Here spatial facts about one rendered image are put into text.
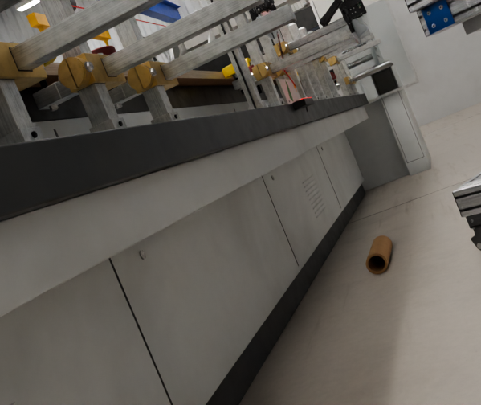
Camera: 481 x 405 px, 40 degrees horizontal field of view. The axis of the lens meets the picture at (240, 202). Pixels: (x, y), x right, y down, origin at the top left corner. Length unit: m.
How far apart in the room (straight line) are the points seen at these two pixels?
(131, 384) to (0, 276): 0.58
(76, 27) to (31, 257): 0.30
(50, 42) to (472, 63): 10.68
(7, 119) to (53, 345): 0.42
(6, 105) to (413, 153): 4.35
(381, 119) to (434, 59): 6.25
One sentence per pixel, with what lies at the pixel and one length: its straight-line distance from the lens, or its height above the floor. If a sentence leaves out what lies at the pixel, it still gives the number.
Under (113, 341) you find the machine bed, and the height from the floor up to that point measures 0.36.
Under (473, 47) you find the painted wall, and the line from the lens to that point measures 11.43.
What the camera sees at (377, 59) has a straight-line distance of 5.04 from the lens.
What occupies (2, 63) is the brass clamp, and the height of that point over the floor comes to 0.81.
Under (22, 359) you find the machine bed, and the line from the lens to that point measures 1.09.
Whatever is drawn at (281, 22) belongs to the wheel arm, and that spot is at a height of 0.79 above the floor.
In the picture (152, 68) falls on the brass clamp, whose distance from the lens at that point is 1.32.
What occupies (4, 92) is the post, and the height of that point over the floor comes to 0.77.
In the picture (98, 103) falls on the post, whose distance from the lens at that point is 1.11.
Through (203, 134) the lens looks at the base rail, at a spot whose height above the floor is 0.66.
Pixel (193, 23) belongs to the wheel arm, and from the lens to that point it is 1.09.
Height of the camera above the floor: 0.58
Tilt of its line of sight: 3 degrees down
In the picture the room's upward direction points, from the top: 22 degrees counter-clockwise
